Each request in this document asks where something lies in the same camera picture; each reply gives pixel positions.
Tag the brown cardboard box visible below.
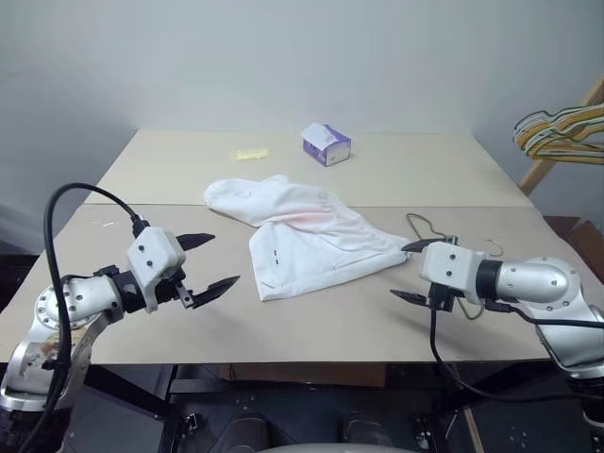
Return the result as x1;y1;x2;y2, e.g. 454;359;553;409
565;217;604;285

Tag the wooden rack post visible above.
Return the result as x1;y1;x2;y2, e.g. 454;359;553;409
517;70;604;195

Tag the olive green wire hanger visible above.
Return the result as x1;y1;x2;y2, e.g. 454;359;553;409
406;212;505;321

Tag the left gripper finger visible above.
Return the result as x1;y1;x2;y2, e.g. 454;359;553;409
188;275;242;310
176;232;217;253

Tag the white cloth garment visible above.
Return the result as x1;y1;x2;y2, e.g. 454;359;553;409
203;174;411;303

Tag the large dark rounded shape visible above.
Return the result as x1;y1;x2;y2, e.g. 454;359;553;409
225;409;332;452

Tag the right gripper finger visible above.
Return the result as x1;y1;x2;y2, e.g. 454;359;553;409
389;289;431;306
400;239;443;254

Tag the short black right arm cable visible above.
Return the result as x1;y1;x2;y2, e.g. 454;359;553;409
487;299;604;329

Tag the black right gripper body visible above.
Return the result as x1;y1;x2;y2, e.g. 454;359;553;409
427;281;458;313

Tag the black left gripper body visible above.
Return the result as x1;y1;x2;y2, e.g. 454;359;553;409
153;266;195;309

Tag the purple tissue box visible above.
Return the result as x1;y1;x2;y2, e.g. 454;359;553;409
300;123;353;168

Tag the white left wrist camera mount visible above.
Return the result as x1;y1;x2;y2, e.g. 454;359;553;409
126;226;186;314

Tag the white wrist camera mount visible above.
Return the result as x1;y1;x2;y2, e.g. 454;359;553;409
126;226;186;314
419;241;488;305

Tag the long black right arm cable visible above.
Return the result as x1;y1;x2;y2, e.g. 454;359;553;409
428;306;589;404

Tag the small dark rounded shape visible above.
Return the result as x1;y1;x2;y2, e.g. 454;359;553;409
345;411;394;445

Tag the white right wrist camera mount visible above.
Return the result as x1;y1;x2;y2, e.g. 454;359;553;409
419;241;488;305

